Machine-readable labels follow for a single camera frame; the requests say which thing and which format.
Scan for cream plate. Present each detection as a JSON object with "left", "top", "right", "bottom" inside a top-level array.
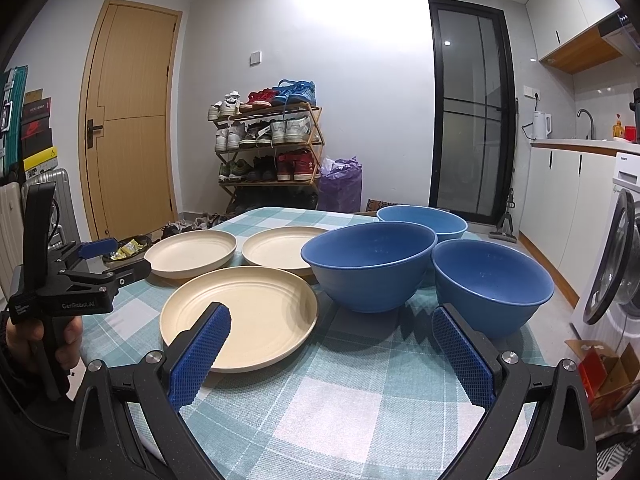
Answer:
[
  {"left": 242, "top": 226, "right": 326, "bottom": 278},
  {"left": 160, "top": 266, "right": 319, "bottom": 374},
  {"left": 144, "top": 230, "right": 236, "bottom": 280}
]

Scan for dark blue bowl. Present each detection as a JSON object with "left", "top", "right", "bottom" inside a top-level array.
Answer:
[
  {"left": 432, "top": 238, "right": 555, "bottom": 339},
  {"left": 300, "top": 221, "right": 438, "bottom": 313}
]

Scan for light blue bowl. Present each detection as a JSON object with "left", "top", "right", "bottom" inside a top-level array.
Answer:
[{"left": 376, "top": 205, "right": 468, "bottom": 242}]

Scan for white kitchen base cabinets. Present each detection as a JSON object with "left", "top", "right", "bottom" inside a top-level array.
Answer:
[{"left": 518, "top": 140, "right": 616, "bottom": 307}]

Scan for chrome kitchen faucet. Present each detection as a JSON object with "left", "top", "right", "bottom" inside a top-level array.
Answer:
[{"left": 575, "top": 107, "right": 598, "bottom": 140}]

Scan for person's left hand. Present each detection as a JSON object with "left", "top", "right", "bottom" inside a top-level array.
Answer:
[{"left": 4, "top": 314, "right": 85, "bottom": 371}]

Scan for trash bin with wrappers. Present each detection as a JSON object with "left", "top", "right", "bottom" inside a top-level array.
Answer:
[{"left": 102, "top": 235, "right": 152, "bottom": 266}]

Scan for teal plaid tablecloth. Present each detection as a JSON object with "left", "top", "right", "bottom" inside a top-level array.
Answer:
[{"left": 79, "top": 206, "right": 551, "bottom": 480}]

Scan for wooden door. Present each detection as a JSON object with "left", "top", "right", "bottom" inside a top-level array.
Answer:
[{"left": 78, "top": 0, "right": 181, "bottom": 240}]

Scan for stacked shoe boxes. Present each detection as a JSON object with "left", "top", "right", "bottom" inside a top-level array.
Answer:
[{"left": 1, "top": 65, "right": 53, "bottom": 185}]

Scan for cardboard box orange red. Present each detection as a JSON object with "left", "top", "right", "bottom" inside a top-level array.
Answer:
[{"left": 565, "top": 339, "right": 639, "bottom": 420}]

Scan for upright vacuum cleaner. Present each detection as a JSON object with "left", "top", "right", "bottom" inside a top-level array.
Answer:
[{"left": 488, "top": 188, "right": 516, "bottom": 244}]

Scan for white washing machine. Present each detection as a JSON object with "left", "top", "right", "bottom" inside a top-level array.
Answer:
[{"left": 570, "top": 152, "right": 639, "bottom": 353}]

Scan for wooden shoe rack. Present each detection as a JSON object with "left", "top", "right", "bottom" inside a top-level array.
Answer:
[{"left": 207, "top": 79, "right": 326, "bottom": 214}]

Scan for purple plastic bag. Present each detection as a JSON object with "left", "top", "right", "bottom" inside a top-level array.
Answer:
[{"left": 318, "top": 157, "right": 362, "bottom": 214}]

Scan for white electric kettle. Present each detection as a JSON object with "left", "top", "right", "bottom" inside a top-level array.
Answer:
[{"left": 532, "top": 110, "right": 553, "bottom": 140}]

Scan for black framed glass door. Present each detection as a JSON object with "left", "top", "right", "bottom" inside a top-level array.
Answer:
[{"left": 430, "top": 0, "right": 518, "bottom": 224}]

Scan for white wall switch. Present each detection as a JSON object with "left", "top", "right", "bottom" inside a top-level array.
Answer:
[{"left": 248, "top": 51, "right": 262, "bottom": 66}]

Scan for white upper wall cabinet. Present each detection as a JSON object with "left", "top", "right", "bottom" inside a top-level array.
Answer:
[{"left": 526, "top": 0, "right": 620, "bottom": 75}]

